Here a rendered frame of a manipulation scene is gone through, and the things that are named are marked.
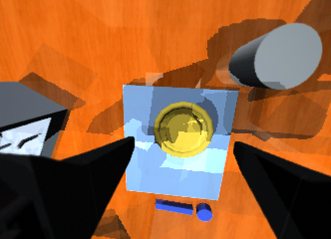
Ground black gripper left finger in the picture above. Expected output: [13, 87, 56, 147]
[0, 136, 136, 239]

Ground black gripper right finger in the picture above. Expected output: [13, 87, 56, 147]
[233, 141, 331, 239]

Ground grey cylinder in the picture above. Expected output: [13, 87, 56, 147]
[228, 23, 322, 90]

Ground light blue square mat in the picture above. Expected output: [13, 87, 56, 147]
[123, 85, 239, 200]

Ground yellow plate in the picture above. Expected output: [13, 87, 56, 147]
[154, 102, 213, 158]

